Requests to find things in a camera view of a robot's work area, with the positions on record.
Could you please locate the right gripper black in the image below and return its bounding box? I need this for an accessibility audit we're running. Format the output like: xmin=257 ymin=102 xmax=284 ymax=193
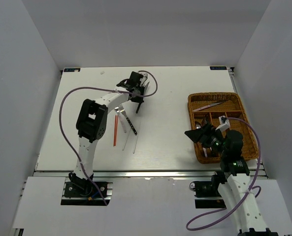
xmin=184 ymin=122 xmax=228 ymax=156

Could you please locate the spoon with dark dotted handle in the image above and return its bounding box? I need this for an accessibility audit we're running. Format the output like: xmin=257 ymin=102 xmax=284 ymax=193
xmin=202 ymin=115 xmax=217 ymax=157

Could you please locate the knife with black handle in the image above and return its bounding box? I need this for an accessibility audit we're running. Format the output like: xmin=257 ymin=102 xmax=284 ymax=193
xmin=135 ymin=80 xmax=151 ymax=114

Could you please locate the fork with black dotted handle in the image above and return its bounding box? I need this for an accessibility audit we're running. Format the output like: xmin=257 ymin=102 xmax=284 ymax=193
xmin=119 ymin=104 xmax=138 ymax=136

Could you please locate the knife with pink handle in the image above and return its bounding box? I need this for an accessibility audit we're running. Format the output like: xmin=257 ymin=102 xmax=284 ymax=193
xmin=193 ymin=100 xmax=226 ymax=112

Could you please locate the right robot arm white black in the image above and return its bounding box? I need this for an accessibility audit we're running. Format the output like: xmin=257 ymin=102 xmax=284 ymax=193
xmin=185 ymin=120 xmax=278 ymax=236

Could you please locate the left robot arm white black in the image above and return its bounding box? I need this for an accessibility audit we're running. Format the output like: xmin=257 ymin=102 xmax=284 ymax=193
xmin=73 ymin=72 xmax=146 ymax=196

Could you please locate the wicker cutlery basket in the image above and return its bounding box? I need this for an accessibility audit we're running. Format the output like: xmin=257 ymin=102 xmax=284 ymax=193
xmin=187 ymin=92 xmax=260 ymax=165

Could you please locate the red chopstick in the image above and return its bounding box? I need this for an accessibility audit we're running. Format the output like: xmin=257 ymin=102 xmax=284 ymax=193
xmin=113 ymin=115 xmax=118 ymax=147

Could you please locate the white chopstick left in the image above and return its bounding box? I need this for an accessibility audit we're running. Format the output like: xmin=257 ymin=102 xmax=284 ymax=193
xmin=122 ymin=128 xmax=132 ymax=151

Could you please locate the white chopstick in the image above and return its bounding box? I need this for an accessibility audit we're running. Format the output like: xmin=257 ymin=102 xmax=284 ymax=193
xmin=132 ymin=122 xmax=141 ymax=154
xmin=122 ymin=128 xmax=132 ymax=151

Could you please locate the white chopstick right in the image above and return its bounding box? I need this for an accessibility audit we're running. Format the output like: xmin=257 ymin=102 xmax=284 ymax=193
xmin=132 ymin=122 xmax=141 ymax=154

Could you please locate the blue label left corner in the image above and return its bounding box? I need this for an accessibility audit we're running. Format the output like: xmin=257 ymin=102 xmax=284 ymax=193
xmin=63 ymin=68 xmax=81 ymax=73

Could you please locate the blue label corner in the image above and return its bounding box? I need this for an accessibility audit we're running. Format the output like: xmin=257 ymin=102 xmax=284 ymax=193
xmin=209 ymin=66 xmax=227 ymax=70
xmin=63 ymin=68 xmax=81 ymax=73

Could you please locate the blue label right corner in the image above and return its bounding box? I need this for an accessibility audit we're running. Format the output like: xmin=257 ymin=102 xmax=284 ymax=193
xmin=209 ymin=66 xmax=227 ymax=70

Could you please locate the spoon with pink handle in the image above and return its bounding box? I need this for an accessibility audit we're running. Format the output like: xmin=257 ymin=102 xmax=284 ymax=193
xmin=195 ymin=118 xmax=209 ymax=158

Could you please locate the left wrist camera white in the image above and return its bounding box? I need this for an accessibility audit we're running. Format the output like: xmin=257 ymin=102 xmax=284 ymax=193
xmin=139 ymin=72 xmax=148 ymax=86

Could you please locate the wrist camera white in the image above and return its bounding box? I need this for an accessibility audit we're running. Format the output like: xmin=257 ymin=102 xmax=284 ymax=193
xmin=139 ymin=72 xmax=148 ymax=86
xmin=216 ymin=116 xmax=230 ymax=132

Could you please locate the fork with pink handle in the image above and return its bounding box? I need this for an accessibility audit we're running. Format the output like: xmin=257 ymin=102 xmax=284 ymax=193
xmin=114 ymin=107 xmax=127 ymax=133

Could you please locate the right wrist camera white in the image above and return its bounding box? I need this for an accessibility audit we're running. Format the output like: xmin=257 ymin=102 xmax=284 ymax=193
xmin=216 ymin=116 xmax=230 ymax=132

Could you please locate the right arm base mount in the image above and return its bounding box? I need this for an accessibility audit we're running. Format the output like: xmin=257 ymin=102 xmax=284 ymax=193
xmin=189 ymin=171 xmax=227 ymax=209

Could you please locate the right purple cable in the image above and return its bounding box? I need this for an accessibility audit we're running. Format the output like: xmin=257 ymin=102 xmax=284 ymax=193
xmin=186 ymin=117 xmax=262 ymax=232

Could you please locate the purple cable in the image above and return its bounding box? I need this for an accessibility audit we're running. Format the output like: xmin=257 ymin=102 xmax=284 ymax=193
xmin=59 ymin=70 xmax=159 ymax=207
xmin=186 ymin=117 xmax=262 ymax=232

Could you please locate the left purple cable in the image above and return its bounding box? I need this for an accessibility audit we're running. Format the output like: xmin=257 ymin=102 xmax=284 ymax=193
xmin=59 ymin=70 xmax=159 ymax=207

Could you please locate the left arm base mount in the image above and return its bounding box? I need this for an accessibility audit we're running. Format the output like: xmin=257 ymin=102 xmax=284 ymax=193
xmin=61 ymin=173 xmax=113 ymax=207

